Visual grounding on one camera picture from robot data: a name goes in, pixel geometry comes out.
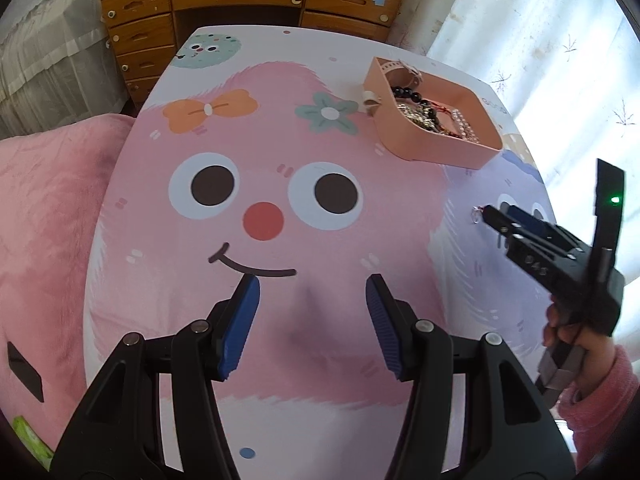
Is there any small silver earring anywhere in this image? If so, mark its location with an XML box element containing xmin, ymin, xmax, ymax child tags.
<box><xmin>471</xmin><ymin>206</ymin><xmax>484</xmax><ymax>224</ymax></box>

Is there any white pearl bracelet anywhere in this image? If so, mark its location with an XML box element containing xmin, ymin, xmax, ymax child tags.
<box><xmin>451</xmin><ymin>109</ymin><xmax>481</xmax><ymax>144</ymax></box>

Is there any pink plastic tray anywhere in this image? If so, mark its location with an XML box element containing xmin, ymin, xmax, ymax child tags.
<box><xmin>363</xmin><ymin>58</ymin><xmax>503</xmax><ymax>170</ymax></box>

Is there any gold rhinestone hair piece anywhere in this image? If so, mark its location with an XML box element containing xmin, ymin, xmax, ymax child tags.
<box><xmin>396</xmin><ymin>103</ymin><xmax>450</xmax><ymax>136</ymax></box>

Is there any black bead bracelet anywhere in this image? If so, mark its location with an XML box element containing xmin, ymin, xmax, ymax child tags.
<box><xmin>390</xmin><ymin>84</ymin><xmax>440</xmax><ymax>126</ymax></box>

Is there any beige strap watch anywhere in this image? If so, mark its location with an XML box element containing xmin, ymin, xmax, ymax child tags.
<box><xmin>362</xmin><ymin>58</ymin><xmax>422</xmax><ymax>115</ymax></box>

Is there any right hand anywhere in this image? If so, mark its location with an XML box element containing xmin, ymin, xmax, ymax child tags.
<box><xmin>542</xmin><ymin>296</ymin><xmax>616</xmax><ymax>398</ymax></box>

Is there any white floral curtain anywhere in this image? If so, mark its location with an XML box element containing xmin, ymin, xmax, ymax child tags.
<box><xmin>390</xmin><ymin>0</ymin><xmax>639</xmax><ymax>341</ymax></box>

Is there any cartoon printed table mat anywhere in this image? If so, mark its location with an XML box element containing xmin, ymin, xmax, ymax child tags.
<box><xmin>84</xmin><ymin>26</ymin><xmax>551</xmax><ymax>479</ymax></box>

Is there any pink blanket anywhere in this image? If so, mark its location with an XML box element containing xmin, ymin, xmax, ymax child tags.
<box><xmin>1</xmin><ymin>114</ymin><xmax>134</xmax><ymax>468</ymax></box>

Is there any white lace covered cabinet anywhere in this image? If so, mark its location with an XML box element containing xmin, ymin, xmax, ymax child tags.
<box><xmin>1</xmin><ymin>0</ymin><xmax>128</xmax><ymax>139</ymax></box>

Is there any wooden desk with drawers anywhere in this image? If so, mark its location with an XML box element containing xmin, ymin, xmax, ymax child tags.
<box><xmin>100</xmin><ymin>0</ymin><xmax>402</xmax><ymax>108</ymax></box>

